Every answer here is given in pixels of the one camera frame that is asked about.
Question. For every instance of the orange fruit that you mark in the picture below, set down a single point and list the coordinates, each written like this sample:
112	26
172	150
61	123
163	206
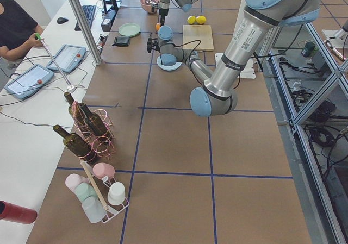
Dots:
158	25

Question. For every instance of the light blue plate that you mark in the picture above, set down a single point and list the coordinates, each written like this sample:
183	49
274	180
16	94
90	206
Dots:
168	68

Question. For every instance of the green plate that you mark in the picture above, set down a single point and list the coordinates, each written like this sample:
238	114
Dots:
129	29

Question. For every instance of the person's hand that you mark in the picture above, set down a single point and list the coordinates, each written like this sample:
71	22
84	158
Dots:
33	41

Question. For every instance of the pink bowl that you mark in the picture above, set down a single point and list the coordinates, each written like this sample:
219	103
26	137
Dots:
147	8

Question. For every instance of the yellow lemon left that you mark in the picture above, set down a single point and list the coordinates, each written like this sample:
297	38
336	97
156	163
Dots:
191	20

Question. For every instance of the yellow lemon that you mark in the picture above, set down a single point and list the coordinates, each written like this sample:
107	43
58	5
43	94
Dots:
201	19
191	20

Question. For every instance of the wooden cutting board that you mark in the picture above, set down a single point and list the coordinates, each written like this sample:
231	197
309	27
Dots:
200	35

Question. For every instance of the yellow lemon right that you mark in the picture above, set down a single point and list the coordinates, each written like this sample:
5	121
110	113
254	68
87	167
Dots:
201	19

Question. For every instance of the dark grey folded cloth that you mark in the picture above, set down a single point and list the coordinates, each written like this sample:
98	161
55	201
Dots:
121	41

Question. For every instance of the black computer box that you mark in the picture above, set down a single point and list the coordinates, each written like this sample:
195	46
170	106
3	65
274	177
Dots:
108	20

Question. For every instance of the black keyboard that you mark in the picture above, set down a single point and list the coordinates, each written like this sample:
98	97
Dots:
89	12

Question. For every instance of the teach pendant far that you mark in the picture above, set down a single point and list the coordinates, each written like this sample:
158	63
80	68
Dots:
69	57

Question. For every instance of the teach pendant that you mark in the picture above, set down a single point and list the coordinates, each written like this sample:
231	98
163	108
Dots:
29	82
69	57

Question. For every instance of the black computer mouse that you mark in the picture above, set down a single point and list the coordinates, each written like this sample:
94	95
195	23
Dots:
62	20

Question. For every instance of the dark wine bottle back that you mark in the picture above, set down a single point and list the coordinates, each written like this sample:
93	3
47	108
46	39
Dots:
95	123

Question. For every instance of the dark wine bottle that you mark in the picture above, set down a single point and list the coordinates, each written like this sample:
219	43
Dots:
77	145
95	123
74	110

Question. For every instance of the pink rod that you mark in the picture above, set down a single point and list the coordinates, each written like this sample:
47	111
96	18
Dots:
70	87

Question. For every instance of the teach pendant near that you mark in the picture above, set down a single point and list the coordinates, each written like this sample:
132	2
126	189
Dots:
29	82

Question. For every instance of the person in black shirt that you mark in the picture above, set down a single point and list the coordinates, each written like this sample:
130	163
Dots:
16	27

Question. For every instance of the dark wine bottle front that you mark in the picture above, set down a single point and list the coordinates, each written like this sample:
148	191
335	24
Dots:
77	145

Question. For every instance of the white cup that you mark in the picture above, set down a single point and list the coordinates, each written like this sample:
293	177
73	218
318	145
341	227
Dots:
116	194

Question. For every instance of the pale pink cup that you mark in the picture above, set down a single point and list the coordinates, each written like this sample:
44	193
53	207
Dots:
73	180

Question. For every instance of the mint green cup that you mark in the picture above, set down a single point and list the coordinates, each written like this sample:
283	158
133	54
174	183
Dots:
83	191

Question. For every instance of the grey cup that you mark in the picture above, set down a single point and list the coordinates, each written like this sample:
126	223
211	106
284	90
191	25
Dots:
93	209

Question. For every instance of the red thermos bottle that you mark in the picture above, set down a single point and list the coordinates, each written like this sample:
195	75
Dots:
15	213

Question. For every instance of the aluminium frame post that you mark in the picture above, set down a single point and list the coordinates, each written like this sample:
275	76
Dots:
78	12

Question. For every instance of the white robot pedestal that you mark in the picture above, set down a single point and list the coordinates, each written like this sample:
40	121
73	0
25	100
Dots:
247	73

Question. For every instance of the copper wire bottle rack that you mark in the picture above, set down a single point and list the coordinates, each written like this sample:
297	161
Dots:
103	148

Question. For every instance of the wooden rack handle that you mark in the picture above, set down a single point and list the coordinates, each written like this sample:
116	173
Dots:
86	168

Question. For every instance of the white wire cup rack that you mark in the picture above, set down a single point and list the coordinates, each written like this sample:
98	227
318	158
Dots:
114	210

